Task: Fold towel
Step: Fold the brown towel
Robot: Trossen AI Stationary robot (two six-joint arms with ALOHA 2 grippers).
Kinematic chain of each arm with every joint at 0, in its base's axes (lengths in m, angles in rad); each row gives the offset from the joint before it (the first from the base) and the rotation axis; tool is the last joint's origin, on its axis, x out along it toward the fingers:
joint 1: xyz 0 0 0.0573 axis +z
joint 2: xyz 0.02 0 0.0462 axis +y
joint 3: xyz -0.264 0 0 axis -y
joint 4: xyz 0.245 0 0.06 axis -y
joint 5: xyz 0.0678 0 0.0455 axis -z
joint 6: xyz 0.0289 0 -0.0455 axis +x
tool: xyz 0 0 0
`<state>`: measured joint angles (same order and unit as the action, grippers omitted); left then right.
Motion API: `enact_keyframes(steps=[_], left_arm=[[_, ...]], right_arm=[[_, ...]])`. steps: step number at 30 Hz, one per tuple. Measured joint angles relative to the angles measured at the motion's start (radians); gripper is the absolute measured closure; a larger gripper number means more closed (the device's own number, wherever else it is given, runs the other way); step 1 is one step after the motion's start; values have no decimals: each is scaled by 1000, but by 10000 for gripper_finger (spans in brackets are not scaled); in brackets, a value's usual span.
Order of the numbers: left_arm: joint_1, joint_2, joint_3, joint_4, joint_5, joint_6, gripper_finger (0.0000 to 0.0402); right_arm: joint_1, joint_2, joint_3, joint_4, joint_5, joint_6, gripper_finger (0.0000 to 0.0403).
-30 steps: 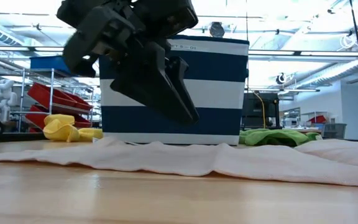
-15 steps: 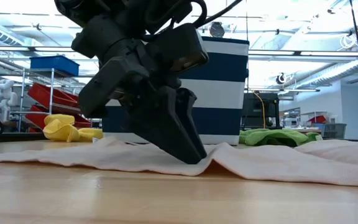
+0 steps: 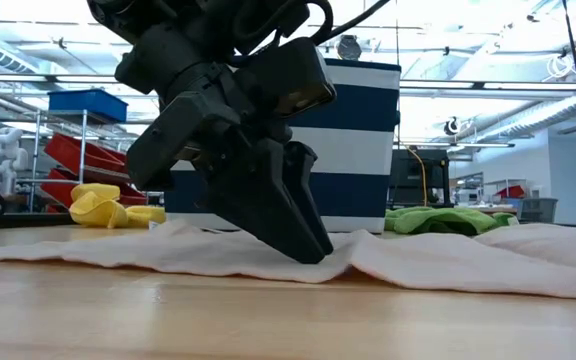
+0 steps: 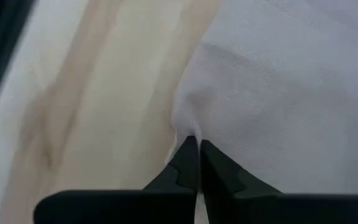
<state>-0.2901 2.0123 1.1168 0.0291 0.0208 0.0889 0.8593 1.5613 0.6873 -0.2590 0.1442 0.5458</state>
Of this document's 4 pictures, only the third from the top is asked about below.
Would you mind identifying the pale pink towel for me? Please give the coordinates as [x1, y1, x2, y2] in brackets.
[0, 219, 576, 301]

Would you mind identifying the thin yellow cable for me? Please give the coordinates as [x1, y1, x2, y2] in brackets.
[406, 144, 428, 207]

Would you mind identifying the black metal table frame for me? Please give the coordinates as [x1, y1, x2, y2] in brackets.
[0, 212, 576, 235]

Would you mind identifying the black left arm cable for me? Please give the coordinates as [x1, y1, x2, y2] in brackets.
[232, 0, 394, 69]

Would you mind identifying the navy white striped fabric basket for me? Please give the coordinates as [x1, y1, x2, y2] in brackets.
[164, 58, 402, 235]

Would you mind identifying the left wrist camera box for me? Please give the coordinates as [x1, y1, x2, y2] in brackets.
[240, 37, 338, 120]

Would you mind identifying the grey plastic bin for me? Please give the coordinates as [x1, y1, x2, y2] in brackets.
[520, 197, 559, 224]

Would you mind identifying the red plastic bin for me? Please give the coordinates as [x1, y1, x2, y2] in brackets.
[40, 167, 148, 207]
[43, 132, 150, 179]

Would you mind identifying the green microfiber towel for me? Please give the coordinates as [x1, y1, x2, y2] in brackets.
[384, 205, 519, 236]

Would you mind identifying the yellow microfiber towel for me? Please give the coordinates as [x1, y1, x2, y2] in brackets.
[69, 182, 168, 230]

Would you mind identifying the metal wire shelf rack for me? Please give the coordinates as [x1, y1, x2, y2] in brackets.
[17, 108, 152, 215]

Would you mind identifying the black equipment box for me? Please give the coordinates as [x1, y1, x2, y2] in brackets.
[389, 148, 452, 209]

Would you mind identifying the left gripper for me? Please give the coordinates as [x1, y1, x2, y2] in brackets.
[127, 64, 334, 265]

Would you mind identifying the blue plastic bin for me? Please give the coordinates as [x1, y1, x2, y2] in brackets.
[47, 88, 129, 124]

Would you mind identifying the small red box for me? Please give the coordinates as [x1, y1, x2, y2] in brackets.
[495, 184, 527, 199]

